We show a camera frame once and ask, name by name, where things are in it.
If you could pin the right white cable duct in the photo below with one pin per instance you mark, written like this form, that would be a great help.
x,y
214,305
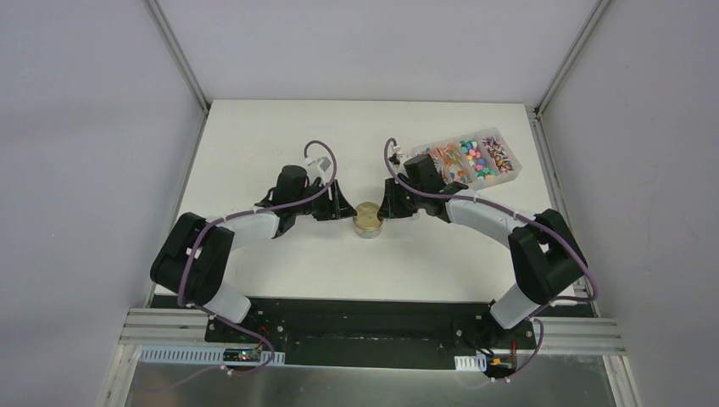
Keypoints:
x,y
477,362

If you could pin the clear compartment candy box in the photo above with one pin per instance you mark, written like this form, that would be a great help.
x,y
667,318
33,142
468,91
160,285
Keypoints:
x,y
479,159

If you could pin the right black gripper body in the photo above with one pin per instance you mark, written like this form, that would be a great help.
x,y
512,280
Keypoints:
x,y
413,202

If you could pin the right aluminium frame post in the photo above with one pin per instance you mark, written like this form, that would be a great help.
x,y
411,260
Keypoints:
x,y
589,26

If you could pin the left aluminium frame post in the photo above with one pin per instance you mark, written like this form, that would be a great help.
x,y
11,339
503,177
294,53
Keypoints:
x,y
177,54

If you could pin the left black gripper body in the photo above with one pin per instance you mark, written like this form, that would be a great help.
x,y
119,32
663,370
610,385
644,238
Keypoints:
x,y
330,202

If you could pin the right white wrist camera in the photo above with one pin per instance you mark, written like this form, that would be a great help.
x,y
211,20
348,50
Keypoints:
x,y
398,156

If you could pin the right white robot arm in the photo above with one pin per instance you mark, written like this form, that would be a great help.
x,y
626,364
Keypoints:
x,y
544,254

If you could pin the clear plastic jar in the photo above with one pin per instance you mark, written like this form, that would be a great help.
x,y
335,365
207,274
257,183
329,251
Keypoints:
x,y
368,232

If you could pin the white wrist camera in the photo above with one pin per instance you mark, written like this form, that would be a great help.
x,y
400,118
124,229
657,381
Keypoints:
x,y
320,168
398,156

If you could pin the left white cable duct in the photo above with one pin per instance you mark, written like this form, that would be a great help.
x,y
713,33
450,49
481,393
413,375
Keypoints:
x,y
233,357

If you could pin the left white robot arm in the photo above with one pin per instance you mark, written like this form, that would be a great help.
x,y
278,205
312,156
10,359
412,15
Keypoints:
x,y
192,264

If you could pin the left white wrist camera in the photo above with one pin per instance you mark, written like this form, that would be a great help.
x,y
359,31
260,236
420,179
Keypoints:
x,y
320,168

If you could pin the aluminium frame post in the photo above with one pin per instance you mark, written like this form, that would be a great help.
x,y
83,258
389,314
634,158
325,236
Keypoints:
x,y
177,54
589,26

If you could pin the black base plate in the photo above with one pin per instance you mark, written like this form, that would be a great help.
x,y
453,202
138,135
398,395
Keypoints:
x,y
373,334

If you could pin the white cable duct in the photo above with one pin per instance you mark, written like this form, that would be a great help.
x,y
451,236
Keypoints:
x,y
477,362
233,357

